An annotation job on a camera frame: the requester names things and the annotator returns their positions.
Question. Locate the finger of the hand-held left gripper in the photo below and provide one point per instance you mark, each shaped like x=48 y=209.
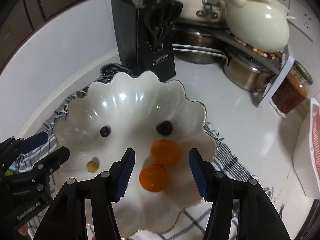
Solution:
x=53 y=157
x=33 y=140

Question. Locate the white corner pot rack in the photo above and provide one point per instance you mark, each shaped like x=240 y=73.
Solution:
x=277 y=80

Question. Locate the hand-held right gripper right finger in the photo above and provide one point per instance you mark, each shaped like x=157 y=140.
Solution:
x=200 y=177

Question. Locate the black knife block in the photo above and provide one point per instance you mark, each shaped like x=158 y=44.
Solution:
x=130 y=37

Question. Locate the pink plastic colander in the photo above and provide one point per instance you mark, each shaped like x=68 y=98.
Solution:
x=315 y=135

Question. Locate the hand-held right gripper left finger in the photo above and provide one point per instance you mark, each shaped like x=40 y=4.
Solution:
x=126 y=175

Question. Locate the wooden bead trivet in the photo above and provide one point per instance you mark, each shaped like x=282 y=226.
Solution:
x=260 y=50

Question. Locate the small steel pot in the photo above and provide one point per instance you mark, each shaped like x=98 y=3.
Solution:
x=247 y=76

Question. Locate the white enamel pot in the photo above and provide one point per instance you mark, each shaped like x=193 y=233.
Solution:
x=192 y=2

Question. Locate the wide steel pot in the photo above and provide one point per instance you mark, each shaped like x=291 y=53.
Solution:
x=200 y=47

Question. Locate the black kitchen shears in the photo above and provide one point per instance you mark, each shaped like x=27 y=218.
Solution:
x=161 y=22

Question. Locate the white plastic basin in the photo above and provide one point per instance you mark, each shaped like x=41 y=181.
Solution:
x=303 y=150

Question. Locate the cream ceramic pot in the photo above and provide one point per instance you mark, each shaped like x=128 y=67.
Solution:
x=257 y=20

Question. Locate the orange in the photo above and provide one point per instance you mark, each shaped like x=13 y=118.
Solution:
x=153 y=177
x=165 y=152

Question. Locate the dark plum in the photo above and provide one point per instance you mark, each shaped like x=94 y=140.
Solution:
x=105 y=131
x=164 y=128

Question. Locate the glass jar of red sauce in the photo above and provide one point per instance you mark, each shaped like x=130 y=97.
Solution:
x=290 y=92

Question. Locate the brown framed window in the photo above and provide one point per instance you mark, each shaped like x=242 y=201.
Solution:
x=22 y=10

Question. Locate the white scalloped bowl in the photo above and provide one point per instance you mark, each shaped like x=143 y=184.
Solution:
x=130 y=110

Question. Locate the grey checked cloth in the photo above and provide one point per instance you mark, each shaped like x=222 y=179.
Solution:
x=225 y=162

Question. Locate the small yellow longan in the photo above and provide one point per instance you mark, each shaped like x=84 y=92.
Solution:
x=92 y=166

